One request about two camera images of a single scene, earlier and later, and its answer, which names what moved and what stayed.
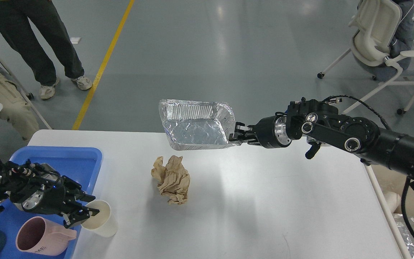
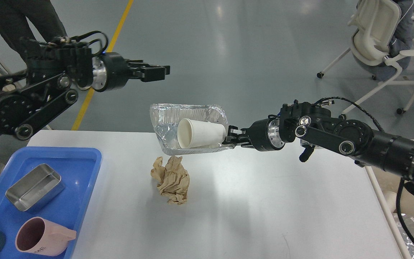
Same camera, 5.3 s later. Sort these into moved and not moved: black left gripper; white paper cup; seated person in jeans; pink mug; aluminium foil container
Moved: black left gripper; white paper cup; aluminium foil container
Not moved: seated person in jeans; pink mug
